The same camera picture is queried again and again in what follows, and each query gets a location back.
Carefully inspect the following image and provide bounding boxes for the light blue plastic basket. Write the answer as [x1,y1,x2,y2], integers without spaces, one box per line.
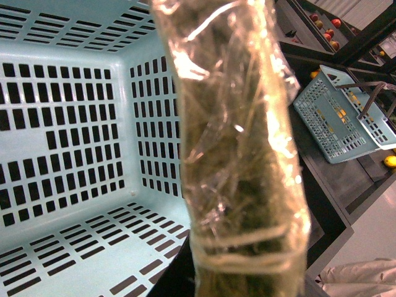
[1,1,189,296]

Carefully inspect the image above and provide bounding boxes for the yellow fruit on floor shelf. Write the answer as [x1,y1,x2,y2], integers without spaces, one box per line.
[383,155,396,169]

